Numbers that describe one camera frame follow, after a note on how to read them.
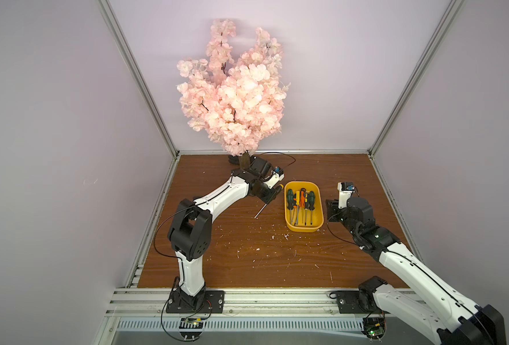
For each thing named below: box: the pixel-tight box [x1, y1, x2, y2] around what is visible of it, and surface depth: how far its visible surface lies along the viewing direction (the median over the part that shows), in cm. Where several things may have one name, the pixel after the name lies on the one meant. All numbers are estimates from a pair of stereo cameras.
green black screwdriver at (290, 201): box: [286, 188, 295, 224], surface depth 99 cm
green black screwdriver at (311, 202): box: [308, 190, 316, 225], surface depth 99 cm
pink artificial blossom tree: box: [176, 18, 290, 155], surface depth 65 cm
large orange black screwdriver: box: [299, 187, 307, 224], surface depth 99 cm
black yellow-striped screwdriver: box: [304, 191, 309, 226], surface depth 99 cm
